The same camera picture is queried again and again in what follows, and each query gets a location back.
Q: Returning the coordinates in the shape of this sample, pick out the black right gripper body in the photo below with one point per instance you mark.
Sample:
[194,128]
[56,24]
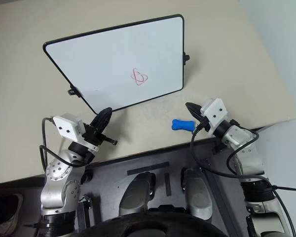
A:
[203,122]

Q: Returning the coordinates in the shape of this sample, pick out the white whiteboard with black frame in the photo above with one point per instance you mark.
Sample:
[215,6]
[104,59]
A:
[118,61]

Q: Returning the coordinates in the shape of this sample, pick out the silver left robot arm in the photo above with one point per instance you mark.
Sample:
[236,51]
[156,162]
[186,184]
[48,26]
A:
[58,182]

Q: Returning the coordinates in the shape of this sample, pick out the long black tape strip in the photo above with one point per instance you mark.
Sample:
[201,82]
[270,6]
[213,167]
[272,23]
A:
[148,168]

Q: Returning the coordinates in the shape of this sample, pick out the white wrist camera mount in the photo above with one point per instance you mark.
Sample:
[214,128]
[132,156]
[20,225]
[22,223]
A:
[67,126]
[215,108]

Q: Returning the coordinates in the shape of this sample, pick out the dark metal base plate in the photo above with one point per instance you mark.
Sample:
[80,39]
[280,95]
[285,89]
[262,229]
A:
[108,177]

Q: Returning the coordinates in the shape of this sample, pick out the grey left robot foot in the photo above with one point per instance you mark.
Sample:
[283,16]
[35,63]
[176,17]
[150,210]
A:
[135,192]

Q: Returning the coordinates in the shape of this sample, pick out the red marker drawing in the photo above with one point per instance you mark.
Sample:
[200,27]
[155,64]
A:
[139,77]

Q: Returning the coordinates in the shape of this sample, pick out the black rounded robot torso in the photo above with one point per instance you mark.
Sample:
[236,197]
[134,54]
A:
[150,225]

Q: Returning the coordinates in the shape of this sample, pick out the short black tape strip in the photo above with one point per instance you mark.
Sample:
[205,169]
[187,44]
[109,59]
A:
[167,184]

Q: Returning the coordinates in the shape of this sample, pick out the grey robot foot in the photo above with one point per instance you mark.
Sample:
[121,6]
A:
[135,192]
[199,190]

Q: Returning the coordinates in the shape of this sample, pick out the blue bone-shaped eraser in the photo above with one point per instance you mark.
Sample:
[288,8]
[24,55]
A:
[183,124]

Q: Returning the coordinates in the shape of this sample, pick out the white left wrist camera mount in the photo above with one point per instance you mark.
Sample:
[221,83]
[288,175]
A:
[67,126]

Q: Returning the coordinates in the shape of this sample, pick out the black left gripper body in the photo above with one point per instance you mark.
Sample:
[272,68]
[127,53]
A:
[93,135]

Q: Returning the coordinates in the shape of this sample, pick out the white and black shoe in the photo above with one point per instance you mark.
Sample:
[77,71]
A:
[7,212]

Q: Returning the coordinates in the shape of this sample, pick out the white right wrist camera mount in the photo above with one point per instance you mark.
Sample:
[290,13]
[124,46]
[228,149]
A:
[215,108]

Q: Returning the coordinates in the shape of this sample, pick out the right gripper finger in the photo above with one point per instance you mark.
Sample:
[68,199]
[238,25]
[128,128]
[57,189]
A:
[194,106]
[194,114]

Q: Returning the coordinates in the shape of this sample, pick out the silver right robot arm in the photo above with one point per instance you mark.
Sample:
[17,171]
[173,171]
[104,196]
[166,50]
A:
[249,153]

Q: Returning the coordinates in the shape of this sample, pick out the grey right robot foot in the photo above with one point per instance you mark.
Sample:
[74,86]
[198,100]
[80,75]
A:
[199,190]

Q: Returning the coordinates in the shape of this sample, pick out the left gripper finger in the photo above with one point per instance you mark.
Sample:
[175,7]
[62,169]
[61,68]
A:
[101,116]
[106,122]

